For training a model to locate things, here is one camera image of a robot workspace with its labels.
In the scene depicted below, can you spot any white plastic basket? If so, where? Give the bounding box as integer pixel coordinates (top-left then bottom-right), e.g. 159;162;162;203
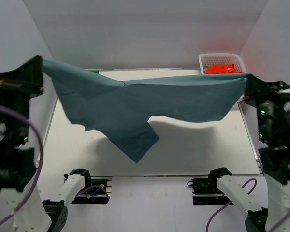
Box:
198;53;247;103

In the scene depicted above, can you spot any crumpled orange t-shirt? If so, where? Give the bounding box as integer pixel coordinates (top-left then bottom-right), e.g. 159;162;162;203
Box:
204;64;244;74

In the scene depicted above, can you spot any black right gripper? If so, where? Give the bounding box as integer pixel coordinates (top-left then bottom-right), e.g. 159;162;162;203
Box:
242;74;290;142

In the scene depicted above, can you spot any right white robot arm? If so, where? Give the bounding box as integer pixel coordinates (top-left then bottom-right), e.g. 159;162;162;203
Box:
208;75;290;232

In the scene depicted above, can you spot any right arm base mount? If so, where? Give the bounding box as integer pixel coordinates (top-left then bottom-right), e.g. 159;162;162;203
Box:
187;178;230;206

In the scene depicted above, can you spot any blue-grey t-shirt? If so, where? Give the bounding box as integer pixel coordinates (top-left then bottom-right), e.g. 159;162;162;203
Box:
42;59;254;162

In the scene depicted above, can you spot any folded green t-shirt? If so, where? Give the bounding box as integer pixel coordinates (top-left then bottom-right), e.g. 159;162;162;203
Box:
88;69;99;74

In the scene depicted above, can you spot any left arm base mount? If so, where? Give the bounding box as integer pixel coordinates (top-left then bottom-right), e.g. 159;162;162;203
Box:
72;177;112;205

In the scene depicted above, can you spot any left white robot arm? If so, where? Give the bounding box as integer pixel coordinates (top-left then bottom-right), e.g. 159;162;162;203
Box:
0;56;92;232

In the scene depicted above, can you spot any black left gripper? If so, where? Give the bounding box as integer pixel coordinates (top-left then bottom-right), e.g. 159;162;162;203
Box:
0;54;44;144

